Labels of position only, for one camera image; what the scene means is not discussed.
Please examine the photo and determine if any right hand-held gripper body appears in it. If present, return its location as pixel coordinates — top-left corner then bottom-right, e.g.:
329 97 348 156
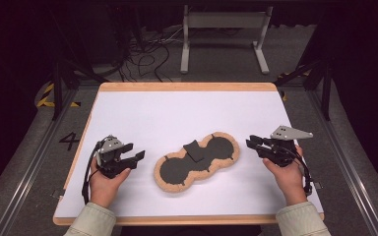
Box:
257 125 314 168

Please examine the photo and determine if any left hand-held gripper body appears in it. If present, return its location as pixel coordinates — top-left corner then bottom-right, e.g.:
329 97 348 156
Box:
94 134 136 180

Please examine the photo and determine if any person's left hand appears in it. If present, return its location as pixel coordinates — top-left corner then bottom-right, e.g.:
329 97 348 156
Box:
89 158 132 209

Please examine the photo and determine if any person's right hand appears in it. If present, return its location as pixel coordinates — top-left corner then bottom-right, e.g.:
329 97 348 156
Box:
262 146 308 207

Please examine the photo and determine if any black metal stand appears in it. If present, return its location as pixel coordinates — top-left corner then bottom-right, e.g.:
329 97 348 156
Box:
50 53 110 121
274 58 335 121

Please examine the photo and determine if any yellow black floor tape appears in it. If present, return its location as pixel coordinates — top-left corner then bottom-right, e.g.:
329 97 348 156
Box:
36 83 82 108

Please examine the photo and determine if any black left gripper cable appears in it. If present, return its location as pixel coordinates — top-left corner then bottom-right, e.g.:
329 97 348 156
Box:
81 139 107 206

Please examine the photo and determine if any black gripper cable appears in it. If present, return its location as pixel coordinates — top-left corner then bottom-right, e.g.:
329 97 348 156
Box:
81 139 107 206
286 147 313 197

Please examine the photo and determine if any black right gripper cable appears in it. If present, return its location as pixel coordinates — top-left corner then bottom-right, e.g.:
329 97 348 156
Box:
286 147 313 197

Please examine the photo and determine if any metal floor rail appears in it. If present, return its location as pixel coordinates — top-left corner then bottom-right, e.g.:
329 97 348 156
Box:
308 88 378 236
0 88 77 236

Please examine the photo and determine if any bundle of black floor cables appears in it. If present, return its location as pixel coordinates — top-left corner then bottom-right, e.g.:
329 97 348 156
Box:
117 28 182 83

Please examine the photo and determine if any white metal stand frame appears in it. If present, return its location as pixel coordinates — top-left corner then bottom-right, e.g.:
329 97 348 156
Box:
180 4 274 76

